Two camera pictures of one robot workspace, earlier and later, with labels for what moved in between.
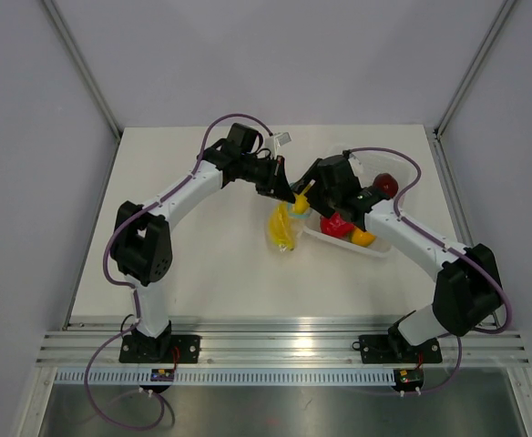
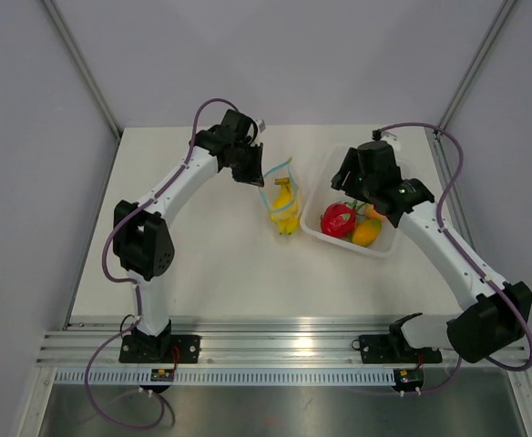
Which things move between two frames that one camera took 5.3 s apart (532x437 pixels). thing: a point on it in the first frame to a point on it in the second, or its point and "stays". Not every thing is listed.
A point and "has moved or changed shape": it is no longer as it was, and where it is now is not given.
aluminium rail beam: (280, 348) stays
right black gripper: (312, 173) to (349, 164)
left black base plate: (163, 349) stays
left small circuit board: (162, 375) stays
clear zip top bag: (284, 224) has moved or changed shape
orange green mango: (362, 238) stays
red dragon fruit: (336, 226) stays
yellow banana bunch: (281, 227) has moved or changed shape
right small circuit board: (408, 380) stays
